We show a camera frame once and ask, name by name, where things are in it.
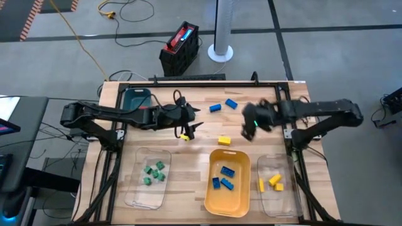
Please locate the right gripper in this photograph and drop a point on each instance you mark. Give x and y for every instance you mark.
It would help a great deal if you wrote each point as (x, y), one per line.
(264, 114)

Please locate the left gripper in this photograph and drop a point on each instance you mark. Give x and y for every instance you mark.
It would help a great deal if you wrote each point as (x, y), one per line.
(176, 116)

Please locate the long blue toy brick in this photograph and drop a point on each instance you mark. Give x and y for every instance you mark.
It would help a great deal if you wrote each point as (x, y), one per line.
(226, 184)
(227, 171)
(215, 107)
(231, 103)

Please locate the yellow toy cylinder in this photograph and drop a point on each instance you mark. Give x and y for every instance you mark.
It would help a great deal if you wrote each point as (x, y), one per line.
(274, 179)

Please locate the thin yellow toy block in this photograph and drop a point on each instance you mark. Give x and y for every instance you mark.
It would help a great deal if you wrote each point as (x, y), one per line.
(261, 185)

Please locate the small green toy brick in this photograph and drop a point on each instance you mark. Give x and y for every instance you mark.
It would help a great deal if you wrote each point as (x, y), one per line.
(160, 165)
(155, 173)
(161, 177)
(147, 181)
(147, 170)

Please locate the short blue toy brick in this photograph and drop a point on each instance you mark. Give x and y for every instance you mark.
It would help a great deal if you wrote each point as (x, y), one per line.
(216, 182)

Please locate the small yellow toy cube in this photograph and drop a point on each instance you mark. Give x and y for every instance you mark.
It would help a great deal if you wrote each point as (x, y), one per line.
(279, 187)

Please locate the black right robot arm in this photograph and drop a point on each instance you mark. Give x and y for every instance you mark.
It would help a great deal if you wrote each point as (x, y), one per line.
(326, 106)

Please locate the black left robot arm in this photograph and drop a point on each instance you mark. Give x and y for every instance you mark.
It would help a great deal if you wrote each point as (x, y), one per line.
(125, 114)

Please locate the yellow tape tag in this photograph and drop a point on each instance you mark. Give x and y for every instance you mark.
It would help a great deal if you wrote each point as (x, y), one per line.
(184, 137)

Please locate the yellow toy brick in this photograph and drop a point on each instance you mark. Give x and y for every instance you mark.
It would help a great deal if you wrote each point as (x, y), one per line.
(224, 140)

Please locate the long black slotted bar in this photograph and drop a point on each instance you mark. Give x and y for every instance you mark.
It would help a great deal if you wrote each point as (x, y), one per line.
(188, 77)

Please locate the black plastic crate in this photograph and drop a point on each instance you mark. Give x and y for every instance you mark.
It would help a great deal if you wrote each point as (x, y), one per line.
(179, 64)

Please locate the teal plastic bin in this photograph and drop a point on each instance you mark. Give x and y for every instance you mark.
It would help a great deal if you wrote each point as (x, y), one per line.
(136, 97)

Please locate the yellow plastic bin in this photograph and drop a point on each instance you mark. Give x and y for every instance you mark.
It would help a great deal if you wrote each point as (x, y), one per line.
(229, 201)

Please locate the clear plastic bin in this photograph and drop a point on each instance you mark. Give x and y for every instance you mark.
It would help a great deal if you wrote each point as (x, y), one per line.
(282, 204)
(138, 197)

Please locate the red black power station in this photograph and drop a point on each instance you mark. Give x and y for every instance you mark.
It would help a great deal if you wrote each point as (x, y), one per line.
(179, 37)

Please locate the white tower fan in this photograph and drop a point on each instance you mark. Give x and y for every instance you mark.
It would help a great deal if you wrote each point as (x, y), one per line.
(223, 25)

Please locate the black low platform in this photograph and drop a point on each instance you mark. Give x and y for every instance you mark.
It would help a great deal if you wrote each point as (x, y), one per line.
(63, 169)

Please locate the black equipment box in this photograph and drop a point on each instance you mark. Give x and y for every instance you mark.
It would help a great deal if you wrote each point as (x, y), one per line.
(394, 100)

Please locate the black desk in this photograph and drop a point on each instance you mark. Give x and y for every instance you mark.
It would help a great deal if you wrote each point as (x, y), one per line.
(28, 141)

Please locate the small dark striped-edge floor mat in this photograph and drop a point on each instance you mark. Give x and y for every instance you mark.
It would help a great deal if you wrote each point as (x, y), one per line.
(59, 4)

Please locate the white sheet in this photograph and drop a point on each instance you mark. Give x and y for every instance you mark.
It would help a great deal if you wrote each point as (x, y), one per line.
(7, 108)

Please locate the small lit monitor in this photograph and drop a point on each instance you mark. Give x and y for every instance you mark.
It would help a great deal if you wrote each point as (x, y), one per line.
(6, 128)

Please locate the dark tablet screen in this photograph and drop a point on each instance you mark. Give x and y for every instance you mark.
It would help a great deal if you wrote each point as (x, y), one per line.
(3, 169)

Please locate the large dark striped-edge floor mat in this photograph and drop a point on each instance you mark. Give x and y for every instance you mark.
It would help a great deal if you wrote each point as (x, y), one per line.
(12, 15)

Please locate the black aluminium table frame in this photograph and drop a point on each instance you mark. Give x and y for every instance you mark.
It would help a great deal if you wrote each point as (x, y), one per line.
(201, 84)

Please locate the black frame clamp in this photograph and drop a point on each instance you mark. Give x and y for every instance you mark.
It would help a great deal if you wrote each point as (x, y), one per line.
(155, 79)
(255, 78)

